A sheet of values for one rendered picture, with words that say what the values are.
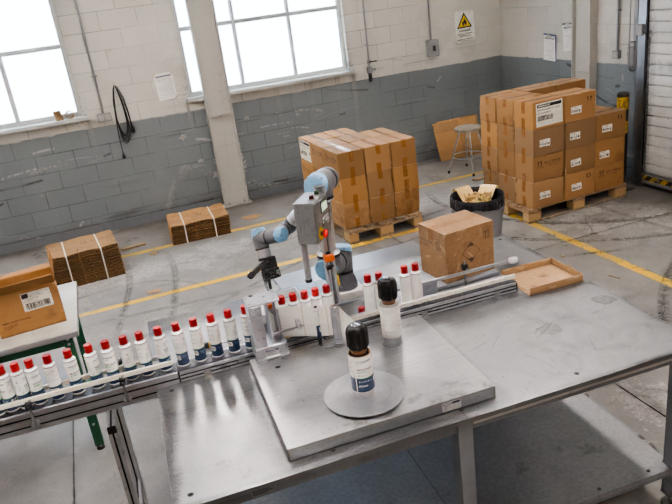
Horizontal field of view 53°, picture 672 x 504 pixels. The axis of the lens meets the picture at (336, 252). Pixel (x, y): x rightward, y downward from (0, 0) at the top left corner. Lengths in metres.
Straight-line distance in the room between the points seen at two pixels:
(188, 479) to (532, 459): 1.60
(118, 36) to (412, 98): 3.69
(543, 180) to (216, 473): 4.87
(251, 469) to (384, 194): 4.50
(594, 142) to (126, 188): 5.12
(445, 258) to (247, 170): 5.30
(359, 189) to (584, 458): 3.82
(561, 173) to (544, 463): 3.95
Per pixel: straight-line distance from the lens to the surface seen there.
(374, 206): 6.55
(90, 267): 6.80
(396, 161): 6.56
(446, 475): 3.23
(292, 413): 2.55
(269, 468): 2.41
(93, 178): 8.21
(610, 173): 7.18
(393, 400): 2.52
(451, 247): 3.41
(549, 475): 3.25
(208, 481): 2.42
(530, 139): 6.48
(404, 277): 3.12
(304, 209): 2.89
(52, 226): 8.34
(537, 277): 3.54
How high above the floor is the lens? 2.31
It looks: 21 degrees down
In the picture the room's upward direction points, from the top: 8 degrees counter-clockwise
